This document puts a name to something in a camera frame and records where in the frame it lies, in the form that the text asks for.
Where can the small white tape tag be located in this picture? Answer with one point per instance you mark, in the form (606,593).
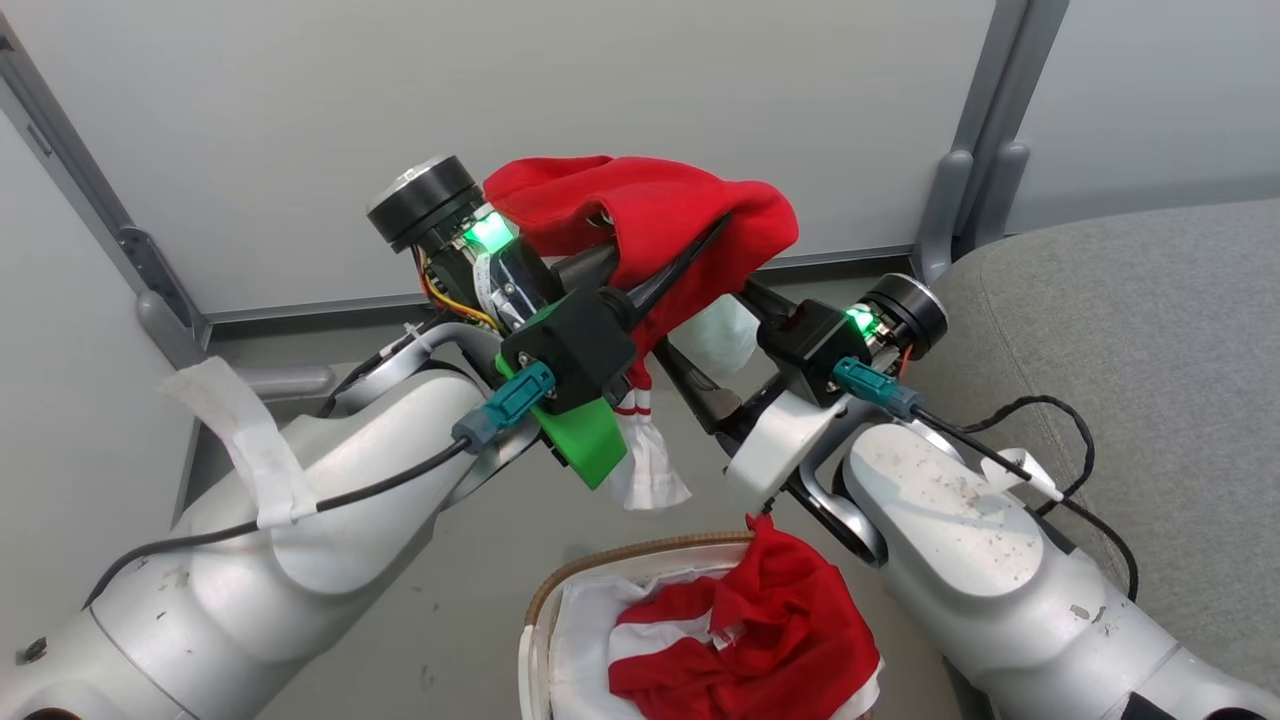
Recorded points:
(1015,465)

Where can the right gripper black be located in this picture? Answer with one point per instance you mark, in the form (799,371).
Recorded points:
(905,320)

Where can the grey partition post pair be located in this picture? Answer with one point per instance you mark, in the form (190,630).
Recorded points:
(945,210)

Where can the red garment with white cuff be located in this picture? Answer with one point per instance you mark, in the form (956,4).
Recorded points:
(660,210)

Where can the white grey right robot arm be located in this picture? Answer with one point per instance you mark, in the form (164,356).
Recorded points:
(960,540)

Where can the red and white crumpled garment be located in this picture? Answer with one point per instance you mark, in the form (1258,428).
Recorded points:
(780,620)

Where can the white laundry basket tan rim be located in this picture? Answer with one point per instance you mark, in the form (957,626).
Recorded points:
(535,670)

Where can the left gripper black green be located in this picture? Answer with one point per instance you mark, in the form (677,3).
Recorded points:
(430,205)

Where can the grey fabric sofa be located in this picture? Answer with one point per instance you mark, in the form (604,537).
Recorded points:
(1180,380)

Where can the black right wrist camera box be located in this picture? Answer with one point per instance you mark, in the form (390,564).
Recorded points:
(810,345)

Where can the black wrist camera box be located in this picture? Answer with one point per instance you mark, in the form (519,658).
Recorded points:
(575,345)
(810,345)

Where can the grey partition bottom rail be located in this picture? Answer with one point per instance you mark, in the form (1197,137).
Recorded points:
(300,312)

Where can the white cloth basket liner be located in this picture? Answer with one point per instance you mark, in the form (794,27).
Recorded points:
(585,640)

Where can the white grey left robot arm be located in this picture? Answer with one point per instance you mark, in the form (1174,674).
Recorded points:
(350,480)

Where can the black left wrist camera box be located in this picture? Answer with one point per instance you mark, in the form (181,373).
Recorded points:
(575,345)

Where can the wide white tape strip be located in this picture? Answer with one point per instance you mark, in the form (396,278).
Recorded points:
(240,420)

